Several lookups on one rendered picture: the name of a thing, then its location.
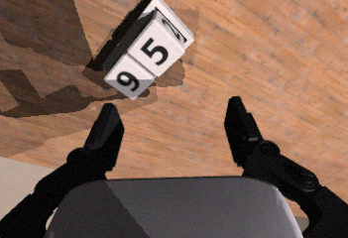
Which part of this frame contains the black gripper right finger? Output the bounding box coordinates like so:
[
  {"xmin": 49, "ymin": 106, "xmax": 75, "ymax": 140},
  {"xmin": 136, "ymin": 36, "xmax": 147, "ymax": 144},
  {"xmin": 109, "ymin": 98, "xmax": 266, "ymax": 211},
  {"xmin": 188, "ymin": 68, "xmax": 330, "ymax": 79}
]
[{"xmin": 224, "ymin": 96, "xmax": 348, "ymax": 238}]

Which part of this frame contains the white number cube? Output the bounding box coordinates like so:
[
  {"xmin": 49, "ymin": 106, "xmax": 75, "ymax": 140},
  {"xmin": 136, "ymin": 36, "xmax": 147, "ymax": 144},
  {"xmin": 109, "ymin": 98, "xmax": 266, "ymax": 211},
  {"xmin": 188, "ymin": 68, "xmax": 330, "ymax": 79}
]
[
  {"xmin": 103, "ymin": 42, "xmax": 155, "ymax": 100},
  {"xmin": 127, "ymin": 10, "xmax": 184, "ymax": 76}
]

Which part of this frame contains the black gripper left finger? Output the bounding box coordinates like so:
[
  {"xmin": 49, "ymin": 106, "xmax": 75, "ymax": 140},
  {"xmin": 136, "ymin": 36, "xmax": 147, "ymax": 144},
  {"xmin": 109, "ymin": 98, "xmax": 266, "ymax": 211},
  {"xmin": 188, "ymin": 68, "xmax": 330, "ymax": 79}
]
[{"xmin": 0, "ymin": 103, "xmax": 125, "ymax": 238}]

